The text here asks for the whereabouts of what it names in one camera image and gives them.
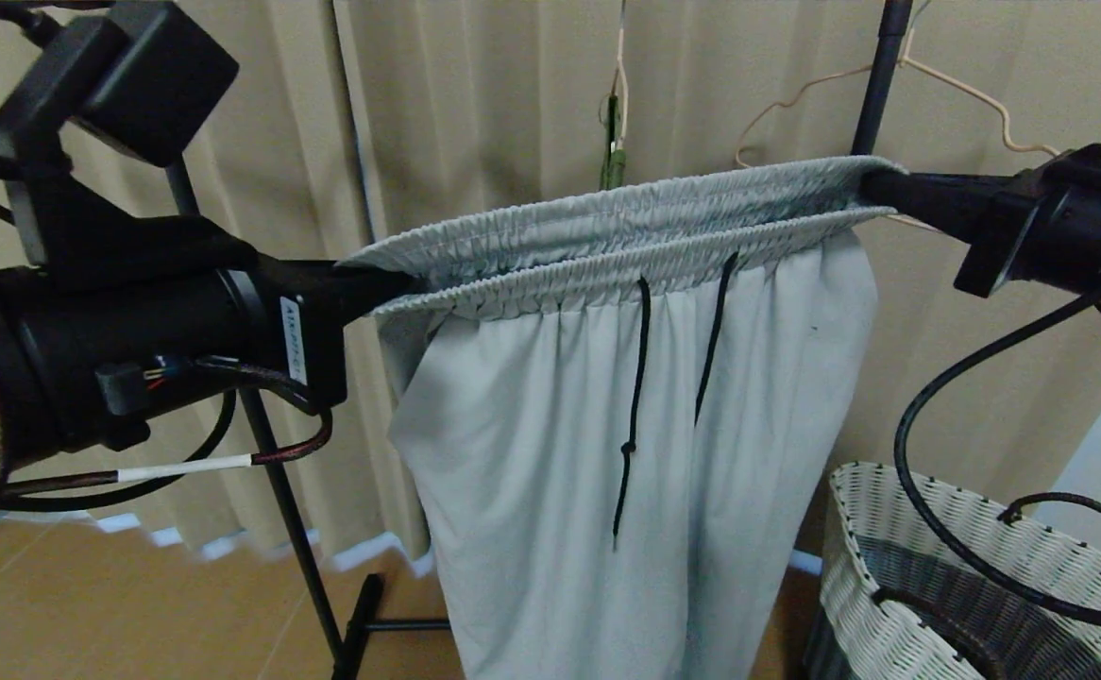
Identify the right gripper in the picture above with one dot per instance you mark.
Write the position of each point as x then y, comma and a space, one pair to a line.
1089, 231

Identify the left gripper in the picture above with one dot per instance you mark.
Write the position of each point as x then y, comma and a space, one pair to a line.
182, 331

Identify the pink clothes hanger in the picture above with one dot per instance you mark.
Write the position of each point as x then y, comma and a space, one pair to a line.
961, 88
620, 57

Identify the pale grey garment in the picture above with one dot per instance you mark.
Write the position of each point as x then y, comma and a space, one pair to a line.
550, 453

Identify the green long-sleeved shirt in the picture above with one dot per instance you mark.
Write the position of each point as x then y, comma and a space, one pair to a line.
614, 161

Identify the black clothes rack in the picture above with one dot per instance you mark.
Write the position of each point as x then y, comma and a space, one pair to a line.
876, 85

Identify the white laundry basket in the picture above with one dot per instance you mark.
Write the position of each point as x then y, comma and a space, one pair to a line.
890, 510

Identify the beige curtain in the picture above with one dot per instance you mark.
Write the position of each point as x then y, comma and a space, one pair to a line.
475, 94

